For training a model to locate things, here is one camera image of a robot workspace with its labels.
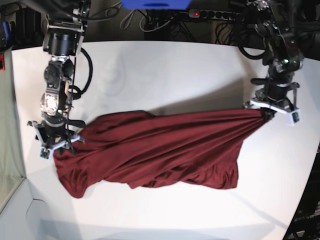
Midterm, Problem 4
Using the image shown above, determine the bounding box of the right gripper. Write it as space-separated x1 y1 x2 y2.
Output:
27 119 86 160

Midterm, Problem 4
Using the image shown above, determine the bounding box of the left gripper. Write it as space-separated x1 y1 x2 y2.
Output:
243 82 301 126

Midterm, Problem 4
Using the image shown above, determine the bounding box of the dark red t-shirt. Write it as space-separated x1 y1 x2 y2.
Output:
53 109 266 198

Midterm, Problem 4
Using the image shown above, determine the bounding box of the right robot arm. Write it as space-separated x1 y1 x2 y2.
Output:
27 0 91 160

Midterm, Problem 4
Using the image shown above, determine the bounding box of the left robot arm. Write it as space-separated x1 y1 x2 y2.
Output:
234 0 304 126

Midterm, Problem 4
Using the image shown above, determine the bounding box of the red box at left edge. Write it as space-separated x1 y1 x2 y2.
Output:
0 53 5 72

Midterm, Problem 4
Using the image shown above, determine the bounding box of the black power strip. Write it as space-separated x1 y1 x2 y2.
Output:
188 9 239 21

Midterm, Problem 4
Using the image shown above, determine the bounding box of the blue box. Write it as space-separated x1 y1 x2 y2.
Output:
121 0 191 10

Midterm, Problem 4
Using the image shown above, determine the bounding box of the blue handle at left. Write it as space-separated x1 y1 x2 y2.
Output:
2 21 12 42

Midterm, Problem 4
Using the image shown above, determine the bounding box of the white cable loop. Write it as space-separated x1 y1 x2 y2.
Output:
104 4 173 32

